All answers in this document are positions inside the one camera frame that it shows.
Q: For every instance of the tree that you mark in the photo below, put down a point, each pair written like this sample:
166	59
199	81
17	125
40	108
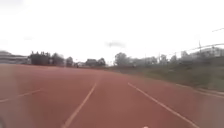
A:
120	59

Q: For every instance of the row of trees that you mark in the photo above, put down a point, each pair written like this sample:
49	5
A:
50	59

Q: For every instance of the grass bank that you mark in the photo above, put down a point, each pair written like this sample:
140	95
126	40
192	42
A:
186	75

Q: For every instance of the fence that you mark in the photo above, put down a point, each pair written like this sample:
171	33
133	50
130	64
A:
196	55

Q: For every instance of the building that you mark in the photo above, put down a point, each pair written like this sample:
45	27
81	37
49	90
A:
11	59

